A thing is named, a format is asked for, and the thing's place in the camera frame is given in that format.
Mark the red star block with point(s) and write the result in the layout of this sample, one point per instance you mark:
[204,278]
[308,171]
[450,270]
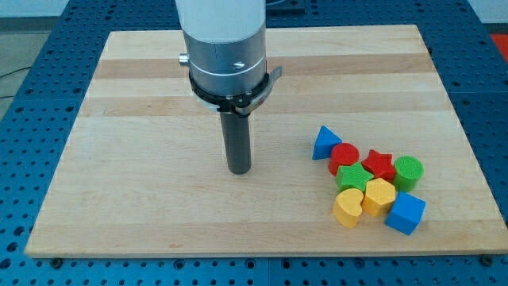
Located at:
[380,165]

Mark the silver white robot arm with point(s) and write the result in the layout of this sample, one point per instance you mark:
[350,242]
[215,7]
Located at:
[226,53]

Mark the green star block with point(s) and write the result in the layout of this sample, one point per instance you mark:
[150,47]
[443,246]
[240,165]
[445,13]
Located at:
[353,176]

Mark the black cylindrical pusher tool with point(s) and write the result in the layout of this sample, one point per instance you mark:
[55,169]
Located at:
[235,129]

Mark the blue triangle block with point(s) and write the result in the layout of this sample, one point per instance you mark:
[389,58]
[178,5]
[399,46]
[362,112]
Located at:
[325,142]

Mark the red cylinder block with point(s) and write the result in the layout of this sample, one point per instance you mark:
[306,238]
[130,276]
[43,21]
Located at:
[343,154]

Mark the yellow heart block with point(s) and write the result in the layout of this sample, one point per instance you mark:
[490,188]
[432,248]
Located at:
[347,207]

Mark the wooden work board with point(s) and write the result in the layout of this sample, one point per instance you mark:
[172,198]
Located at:
[143,173]

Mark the yellow hexagon block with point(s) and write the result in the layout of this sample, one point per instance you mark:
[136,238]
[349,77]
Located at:
[379,197]

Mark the green cylinder block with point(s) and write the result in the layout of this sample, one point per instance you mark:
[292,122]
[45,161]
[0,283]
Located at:
[409,170]

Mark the blue cube block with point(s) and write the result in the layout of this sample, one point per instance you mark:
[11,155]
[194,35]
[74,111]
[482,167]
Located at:
[406,213]

